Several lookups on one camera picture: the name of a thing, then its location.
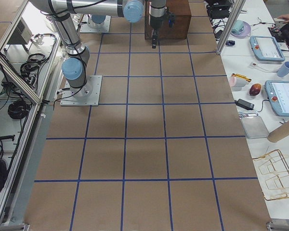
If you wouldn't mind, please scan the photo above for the near teach pendant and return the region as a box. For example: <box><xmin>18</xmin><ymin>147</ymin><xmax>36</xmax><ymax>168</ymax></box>
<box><xmin>264</xmin><ymin>80</ymin><xmax>289</xmax><ymax>116</ymax></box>

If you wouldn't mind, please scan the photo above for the purple plate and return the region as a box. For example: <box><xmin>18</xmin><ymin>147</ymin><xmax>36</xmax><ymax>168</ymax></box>
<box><xmin>231</xmin><ymin>20</ymin><xmax>251</xmax><ymax>38</ymax></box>

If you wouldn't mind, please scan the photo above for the grey electronics box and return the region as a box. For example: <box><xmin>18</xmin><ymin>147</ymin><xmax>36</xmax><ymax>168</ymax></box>
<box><xmin>7</xmin><ymin>17</ymin><xmax>33</xmax><ymax>45</ymax></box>

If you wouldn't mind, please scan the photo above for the brown paper table mat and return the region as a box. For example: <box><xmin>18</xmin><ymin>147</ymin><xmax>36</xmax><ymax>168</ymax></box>
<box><xmin>24</xmin><ymin>0</ymin><xmax>270</xmax><ymax>231</ymax></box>

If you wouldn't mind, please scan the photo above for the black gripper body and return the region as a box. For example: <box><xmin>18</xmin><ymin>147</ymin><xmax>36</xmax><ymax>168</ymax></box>
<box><xmin>149</xmin><ymin>15</ymin><xmax>164</xmax><ymax>30</ymax></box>

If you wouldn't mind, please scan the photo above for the cardboard tube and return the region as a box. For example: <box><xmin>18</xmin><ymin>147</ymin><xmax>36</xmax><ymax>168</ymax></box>
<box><xmin>267</xmin><ymin>121</ymin><xmax>289</xmax><ymax>142</ymax></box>

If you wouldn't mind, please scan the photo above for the red apple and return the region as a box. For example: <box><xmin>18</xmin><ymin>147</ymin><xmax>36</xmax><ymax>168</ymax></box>
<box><xmin>249</xmin><ymin>83</ymin><xmax>262</xmax><ymax>96</ymax></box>

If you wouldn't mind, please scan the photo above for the teach pendant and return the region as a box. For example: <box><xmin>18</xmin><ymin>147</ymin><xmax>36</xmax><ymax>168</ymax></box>
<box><xmin>250</xmin><ymin>36</ymin><xmax>285</xmax><ymax>62</ymax></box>
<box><xmin>264</xmin><ymin>80</ymin><xmax>289</xmax><ymax>116</ymax></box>

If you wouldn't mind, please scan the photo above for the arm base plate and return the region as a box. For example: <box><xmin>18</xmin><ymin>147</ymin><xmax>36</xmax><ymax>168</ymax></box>
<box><xmin>60</xmin><ymin>76</ymin><xmax>103</xmax><ymax>106</ymax></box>
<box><xmin>79</xmin><ymin>14</ymin><xmax>111</xmax><ymax>34</ymax></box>

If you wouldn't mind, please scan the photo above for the far teach pendant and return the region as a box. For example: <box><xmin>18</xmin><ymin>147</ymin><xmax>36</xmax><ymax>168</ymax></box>
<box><xmin>250</xmin><ymin>36</ymin><xmax>285</xmax><ymax>62</ymax></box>

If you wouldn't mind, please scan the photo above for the light blue plastic cup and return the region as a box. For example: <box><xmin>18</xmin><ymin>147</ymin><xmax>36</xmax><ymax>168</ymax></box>
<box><xmin>277</xmin><ymin>61</ymin><xmax>289</xmax><ymax>77</ymax></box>

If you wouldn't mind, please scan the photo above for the aluminium frame post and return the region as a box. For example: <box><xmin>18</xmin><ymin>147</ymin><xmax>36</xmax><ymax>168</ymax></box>
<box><xmin>216</xmin><ymin>0</ymin><xmax>246</xmax><ymax>55</ymax></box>

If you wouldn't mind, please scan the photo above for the black power adapter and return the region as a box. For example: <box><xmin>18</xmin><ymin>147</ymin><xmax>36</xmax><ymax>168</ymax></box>
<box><xmin>235</xmin><ymin>99</ymin><xmax>254</xmax><ymax>110</ymax></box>

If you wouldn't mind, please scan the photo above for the dark brown wooden cabinet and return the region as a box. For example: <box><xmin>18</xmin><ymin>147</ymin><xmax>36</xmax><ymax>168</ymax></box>
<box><xmin>144</xmin><ymin>0</ymin><xmax>191</xmax><ymax>40</ymax></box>

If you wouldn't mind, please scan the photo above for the pink cup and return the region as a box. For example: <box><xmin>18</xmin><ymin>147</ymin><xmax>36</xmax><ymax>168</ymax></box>
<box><xmin>229</xmin><ymin>76</ymin><xmax>248</xmax><ymax>88</ymax></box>

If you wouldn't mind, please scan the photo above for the gold wire rack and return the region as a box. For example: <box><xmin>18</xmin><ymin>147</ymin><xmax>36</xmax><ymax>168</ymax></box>
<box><xmin>252</xmin><ymin>149</ymin><xmax>289</xmax><ymax>201</ymax></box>

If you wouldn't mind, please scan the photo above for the gold metal tool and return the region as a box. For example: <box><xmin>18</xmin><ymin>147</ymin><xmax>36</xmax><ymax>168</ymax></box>
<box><xmin>232</xmin><ymin>73</ymin><xmax>251</xmax><ymax>82</ymax></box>

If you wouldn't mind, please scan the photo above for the silver metal tray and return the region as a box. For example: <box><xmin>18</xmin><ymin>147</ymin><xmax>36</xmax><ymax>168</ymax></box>
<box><xmin>240</xmin><ymin>116</ymin><xmax>269</xmax><ymax>139</ymax></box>

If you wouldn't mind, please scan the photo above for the black cable coil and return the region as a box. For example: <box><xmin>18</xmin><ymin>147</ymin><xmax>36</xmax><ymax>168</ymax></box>
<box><xmin>7</xmin><ymin>99</ymin><xmax>29</xmax><ymax>120</ymax></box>

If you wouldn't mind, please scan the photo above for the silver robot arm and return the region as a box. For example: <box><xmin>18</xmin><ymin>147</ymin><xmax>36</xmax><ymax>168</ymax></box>
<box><xmin>87</xmin><ymin>14</ymin><xmax>111</xmax><ymax>28</ymax></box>
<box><xmin>31</xmin><ymin>0</ymin><xmax>145</xmax><ymax>97</ymax></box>

